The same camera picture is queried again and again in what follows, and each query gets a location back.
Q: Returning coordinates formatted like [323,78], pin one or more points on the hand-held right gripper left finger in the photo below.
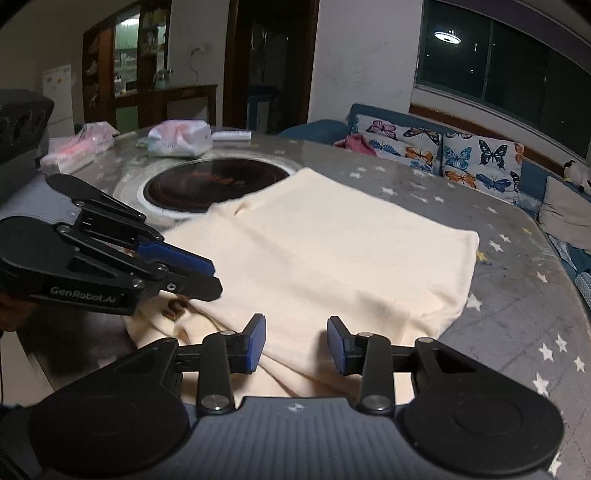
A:
[256,344]

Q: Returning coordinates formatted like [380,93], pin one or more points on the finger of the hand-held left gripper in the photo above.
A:
[175,256]
[194,287]

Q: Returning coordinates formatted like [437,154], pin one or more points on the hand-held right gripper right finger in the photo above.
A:
[336,347]

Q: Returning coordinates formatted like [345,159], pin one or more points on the cream garment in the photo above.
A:
[323,240]

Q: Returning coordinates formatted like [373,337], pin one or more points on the round black induction cooktop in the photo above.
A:
[207,184]

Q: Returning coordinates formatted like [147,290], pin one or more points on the pink plastic bag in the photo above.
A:
[76,150]

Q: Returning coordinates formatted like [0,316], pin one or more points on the white and pink plastic pack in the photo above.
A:
[180,137]

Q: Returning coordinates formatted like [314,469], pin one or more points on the white flat packet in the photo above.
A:
[231,136]

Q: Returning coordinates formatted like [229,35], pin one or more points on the dark wooden side table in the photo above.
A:
[184,99]

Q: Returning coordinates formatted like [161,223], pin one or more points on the white refrigerator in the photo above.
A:
[57,99]

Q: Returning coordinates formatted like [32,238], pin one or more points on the blue sofa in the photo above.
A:
[323,129]

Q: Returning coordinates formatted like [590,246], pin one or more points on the wooden shelf cabinet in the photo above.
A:
[99,69]

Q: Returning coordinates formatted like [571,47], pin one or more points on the pink cloth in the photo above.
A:
[358,144]

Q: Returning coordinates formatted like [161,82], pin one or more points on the butterfly print cushion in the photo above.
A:
[401,138]
[485,161]

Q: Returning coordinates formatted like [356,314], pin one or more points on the patterned blue blanket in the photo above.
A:
[575,270]

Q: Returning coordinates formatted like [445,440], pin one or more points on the grey pillow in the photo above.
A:
[565,217]

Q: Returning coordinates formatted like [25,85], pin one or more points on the black and white plush toy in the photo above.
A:
[577,175]

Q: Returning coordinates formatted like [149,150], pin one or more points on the large dark window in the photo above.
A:
[498,60]

